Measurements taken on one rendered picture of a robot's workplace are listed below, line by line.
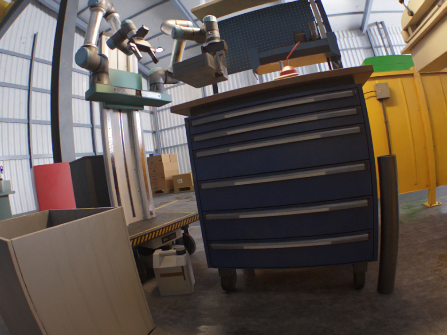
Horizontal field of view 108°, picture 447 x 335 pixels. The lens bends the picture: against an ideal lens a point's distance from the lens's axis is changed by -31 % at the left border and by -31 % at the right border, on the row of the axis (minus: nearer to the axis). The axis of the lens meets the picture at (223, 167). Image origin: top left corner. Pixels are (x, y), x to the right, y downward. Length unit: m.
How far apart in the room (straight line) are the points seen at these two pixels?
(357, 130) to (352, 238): 0.42
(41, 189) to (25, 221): 1.89
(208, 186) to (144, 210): 0.88
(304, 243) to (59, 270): 0.85
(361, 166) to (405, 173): 1.41
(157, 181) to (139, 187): 5.25
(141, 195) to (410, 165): 2.28
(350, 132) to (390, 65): 3.00
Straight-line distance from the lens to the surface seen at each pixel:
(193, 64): 1.15
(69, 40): 4.97
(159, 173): 6.99
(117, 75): 1.81
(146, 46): 1.36
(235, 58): 1.62
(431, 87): 2.55
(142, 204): 1.82
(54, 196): 3.06
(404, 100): 2.35
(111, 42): 1.45
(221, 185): 1.00
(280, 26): 1.65
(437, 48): 1.46
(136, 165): 1.80
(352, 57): 13.96
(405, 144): 2.30
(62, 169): 3.10
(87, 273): 0.72
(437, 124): 2.50
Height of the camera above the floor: 0.66
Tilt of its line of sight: 1 degrees down
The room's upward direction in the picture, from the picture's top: 8 degrees counter-clockwise
